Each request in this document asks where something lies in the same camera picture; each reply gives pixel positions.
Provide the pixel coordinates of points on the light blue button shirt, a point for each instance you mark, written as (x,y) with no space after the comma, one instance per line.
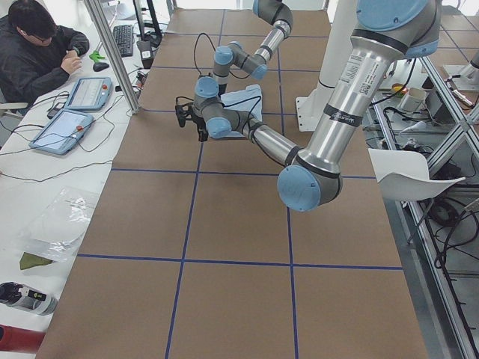
(243,101)

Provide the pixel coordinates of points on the seated person in black jacket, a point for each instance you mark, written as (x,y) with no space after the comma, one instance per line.
(37,55)

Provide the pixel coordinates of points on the black computer mouse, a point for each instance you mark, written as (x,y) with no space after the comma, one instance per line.
(100,66)

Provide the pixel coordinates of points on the lower teach pendant tablet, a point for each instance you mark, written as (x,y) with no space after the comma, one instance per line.
(63,132)

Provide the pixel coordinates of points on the upper teach pendant tablet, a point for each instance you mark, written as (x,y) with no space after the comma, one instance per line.
(89,94)

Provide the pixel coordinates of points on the green folded cloth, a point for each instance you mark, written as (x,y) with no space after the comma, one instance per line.
(29,261)

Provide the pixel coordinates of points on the green plastic toy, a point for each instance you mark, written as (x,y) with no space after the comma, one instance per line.
(96,57)

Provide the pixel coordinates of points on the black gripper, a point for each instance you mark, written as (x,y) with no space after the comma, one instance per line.
(202,132)

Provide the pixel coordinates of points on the black computer keyboard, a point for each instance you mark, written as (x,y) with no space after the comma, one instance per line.
(123,36)

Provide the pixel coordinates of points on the teach pendant tablet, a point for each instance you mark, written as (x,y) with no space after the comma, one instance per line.
(63,132)
(89,94)

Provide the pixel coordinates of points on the clear plastic bag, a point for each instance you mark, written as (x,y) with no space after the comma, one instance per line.
(57,232)

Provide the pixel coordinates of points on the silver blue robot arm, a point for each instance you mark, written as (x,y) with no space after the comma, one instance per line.
(386,31)
(254,64)

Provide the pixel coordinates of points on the aluminium frame post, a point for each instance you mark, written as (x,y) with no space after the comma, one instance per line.
(99,19)

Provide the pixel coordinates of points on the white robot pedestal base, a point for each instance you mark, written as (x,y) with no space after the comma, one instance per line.
(309,109)

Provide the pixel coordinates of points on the grey black handheld device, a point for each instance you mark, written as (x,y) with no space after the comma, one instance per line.
(28,299)

